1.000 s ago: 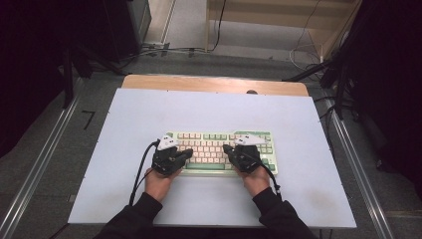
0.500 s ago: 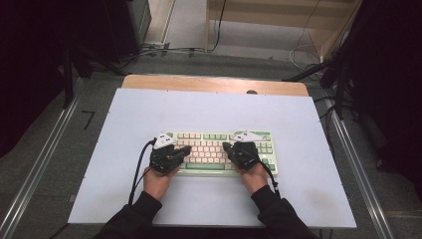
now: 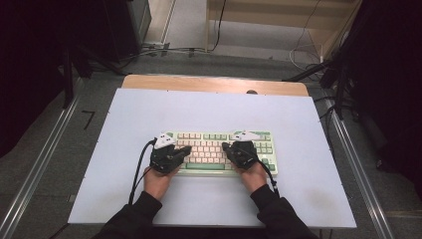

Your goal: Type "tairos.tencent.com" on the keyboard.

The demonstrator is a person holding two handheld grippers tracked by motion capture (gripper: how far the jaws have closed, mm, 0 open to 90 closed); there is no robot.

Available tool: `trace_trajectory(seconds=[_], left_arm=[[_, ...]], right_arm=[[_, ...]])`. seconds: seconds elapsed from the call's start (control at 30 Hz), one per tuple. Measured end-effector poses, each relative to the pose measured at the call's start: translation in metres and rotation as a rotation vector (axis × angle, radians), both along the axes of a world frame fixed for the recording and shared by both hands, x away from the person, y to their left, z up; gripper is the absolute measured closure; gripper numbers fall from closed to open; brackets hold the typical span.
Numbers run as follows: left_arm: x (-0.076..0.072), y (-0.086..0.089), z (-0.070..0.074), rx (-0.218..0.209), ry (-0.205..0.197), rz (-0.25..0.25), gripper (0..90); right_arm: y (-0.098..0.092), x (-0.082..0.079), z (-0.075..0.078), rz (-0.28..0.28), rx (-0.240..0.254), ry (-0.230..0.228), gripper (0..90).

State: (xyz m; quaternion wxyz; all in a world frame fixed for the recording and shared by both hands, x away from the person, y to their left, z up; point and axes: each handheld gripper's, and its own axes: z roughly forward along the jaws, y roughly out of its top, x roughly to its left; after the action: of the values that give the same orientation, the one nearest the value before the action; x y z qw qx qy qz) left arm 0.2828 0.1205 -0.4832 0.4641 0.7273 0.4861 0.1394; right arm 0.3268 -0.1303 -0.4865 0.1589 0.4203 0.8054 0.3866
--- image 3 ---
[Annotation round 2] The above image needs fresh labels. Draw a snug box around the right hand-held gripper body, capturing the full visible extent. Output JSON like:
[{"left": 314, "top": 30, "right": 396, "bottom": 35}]
[{"left": 230, "top": 129, "right": 262, "bottom": 171}]

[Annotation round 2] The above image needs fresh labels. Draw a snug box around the white cable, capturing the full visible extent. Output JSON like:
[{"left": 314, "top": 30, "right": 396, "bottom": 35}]
[{"left": 289, "top": 0, "right": 323, "bottom": 73}]

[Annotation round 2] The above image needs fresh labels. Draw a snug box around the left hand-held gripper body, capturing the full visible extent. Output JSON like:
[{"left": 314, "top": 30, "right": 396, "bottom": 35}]
[{"left": 149, "top": 131, "right": 182, "bottom": 174}]

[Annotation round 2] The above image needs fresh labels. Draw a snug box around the wooden table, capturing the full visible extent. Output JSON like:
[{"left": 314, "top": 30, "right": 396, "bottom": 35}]
[{"left": 120, "top": 74, "right": 311, "bottom": 98}]

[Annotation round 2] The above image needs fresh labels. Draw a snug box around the black hanging cable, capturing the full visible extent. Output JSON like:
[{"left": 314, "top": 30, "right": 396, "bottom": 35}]
[{"left": 210, "top": 0, "right": 228, "bottom": 53}]

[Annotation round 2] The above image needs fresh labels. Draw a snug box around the black metal stand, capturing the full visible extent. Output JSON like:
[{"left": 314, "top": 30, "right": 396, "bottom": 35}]
[{"left": 61, "top": 48, "right": 77, "bottom": 110}]

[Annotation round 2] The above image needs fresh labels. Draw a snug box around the green and pink keyboard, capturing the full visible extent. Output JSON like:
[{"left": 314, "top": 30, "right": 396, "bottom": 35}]
[{"left": 158, "top": 129, "right": 280, "bottom": 178}]

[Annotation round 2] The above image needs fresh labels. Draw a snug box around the bundle of floor cables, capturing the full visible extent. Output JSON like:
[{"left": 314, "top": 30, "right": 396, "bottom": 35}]
[{"left": 117, "top": 41, "right": 213, "bottom": 66}]

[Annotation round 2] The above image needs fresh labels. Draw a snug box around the metal floor rail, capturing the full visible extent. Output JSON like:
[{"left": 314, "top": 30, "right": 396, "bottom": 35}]
[
  {"left": 324, "top": 99, "right": 396, "bottom": 239},
  {"left": 0, "top": 95, "right": 82, "bottom": 239}
]

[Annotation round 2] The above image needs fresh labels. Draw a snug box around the black cabinet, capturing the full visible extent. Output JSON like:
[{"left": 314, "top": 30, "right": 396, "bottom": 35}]
[{"left": 103, "top": 0, "right": 152, "bottom": 64}]

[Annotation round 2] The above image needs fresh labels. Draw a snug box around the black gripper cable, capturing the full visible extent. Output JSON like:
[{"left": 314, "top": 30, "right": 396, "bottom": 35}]
[
  {"left": 127, "top": 138, "right": 157, "bottom": 205},
  {"left": 245, "top": 148, "right": 281, "bottom": 198}
]

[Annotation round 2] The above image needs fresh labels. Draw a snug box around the person's right hand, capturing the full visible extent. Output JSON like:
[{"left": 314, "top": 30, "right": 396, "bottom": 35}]
[{"left": 235, "top": 161, "right": 269, "bottom": 195}]

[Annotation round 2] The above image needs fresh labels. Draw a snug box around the person's left hand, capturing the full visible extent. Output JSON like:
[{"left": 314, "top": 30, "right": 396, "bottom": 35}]
[{"left": 142, "top": 164, "right": 180, "bottom": 201}]

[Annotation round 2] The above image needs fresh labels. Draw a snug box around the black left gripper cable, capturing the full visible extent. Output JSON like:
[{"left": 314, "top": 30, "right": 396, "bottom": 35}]
[{"left": 127, "top": 138, "right": 157, "bottom": 205}]

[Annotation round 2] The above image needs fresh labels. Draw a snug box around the white table cover board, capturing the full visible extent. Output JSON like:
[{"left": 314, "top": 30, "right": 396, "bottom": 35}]
[{"left": 67, "top": 87, "right": 358, "bottom": 230}]

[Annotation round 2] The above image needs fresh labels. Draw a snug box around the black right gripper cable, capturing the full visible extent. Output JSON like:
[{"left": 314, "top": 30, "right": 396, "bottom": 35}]
[{"left": 245, "top": 148, "right": 281, "bottom": 198}]

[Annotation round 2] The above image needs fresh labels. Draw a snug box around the dark curtain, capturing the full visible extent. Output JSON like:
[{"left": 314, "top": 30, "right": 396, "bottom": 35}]
[
  {"left": 0, "top": 0, "right": 112, "bottom": 158},
  {"left": 344, "top": 0, "right": 422, "bottom": 202}
]

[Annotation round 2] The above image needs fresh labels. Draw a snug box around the light wooden shelf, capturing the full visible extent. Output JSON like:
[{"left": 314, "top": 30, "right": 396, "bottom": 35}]
[{"left": 204, "top": 0, "right": 363, "bottom": 64}]

